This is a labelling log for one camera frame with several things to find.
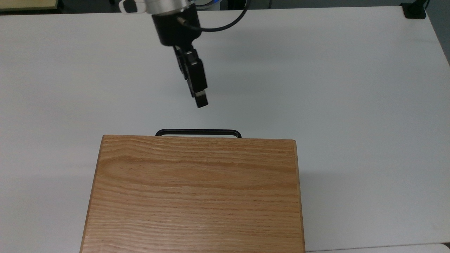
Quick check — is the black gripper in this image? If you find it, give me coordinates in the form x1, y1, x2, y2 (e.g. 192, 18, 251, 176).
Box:
152, 7, 209, 108

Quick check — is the black corner clamp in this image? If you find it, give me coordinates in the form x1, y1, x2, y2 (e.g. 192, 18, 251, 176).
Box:
400, 0, 430, 19

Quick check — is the oak wooden drawer cabinet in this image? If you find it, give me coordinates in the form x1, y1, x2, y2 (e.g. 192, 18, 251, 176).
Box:
79, 135, 306, 253

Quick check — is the white adjacent table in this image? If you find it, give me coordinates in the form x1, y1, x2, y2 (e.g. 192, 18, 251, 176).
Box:
305, 243, 450, 253

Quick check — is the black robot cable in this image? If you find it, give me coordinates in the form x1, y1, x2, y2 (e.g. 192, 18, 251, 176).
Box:
178, 0, 251, 33

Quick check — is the light wooden board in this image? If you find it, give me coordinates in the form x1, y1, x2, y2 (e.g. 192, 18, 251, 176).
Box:
0, 0, 59, 11

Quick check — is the black metal drawer handle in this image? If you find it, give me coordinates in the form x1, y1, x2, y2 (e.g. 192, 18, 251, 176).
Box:
155, 129, 242, 138

